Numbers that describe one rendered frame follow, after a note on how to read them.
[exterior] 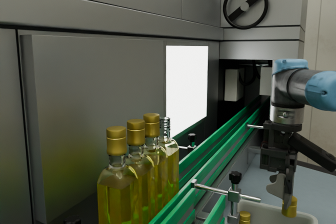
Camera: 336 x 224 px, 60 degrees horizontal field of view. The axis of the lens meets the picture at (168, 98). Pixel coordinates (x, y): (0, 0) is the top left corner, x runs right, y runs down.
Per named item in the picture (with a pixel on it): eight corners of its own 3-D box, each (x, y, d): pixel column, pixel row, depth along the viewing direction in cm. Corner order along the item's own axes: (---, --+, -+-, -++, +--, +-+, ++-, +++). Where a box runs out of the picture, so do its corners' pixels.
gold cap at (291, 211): (296, 212, 75) (298, 196, 74) (296, 219, 71) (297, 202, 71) (282, 208, 76) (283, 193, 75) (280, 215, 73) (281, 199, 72)
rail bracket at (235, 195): (193, 207, 76) (194, 162, 74) (260, 224, 69) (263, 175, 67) (189, 213, 74) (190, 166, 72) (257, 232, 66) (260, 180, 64)
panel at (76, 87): (201, 117, 134) (203, 42, 128) (207, 118, 132) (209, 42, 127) (35, 220, 55) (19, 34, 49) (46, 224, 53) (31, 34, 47)
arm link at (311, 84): (375, 71, 55) (332, 67, 65) (324, 72, 52) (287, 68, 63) (370, 112, 56) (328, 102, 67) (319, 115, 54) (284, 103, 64)
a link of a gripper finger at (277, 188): (265, 204, 74) (268, 168, 74) (290, 210, 72) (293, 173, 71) (263, 208, 71) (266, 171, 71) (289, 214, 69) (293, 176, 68)
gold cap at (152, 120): (148, 131, 63) (148, 112, 63) (162, 133, 62) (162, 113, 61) (139, 136, 60) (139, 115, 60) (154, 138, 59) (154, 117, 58)
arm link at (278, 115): (305, 104, 72) (303, 110, 64) (303, 122, 72) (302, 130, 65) (273, 101, 75) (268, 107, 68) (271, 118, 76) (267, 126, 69)
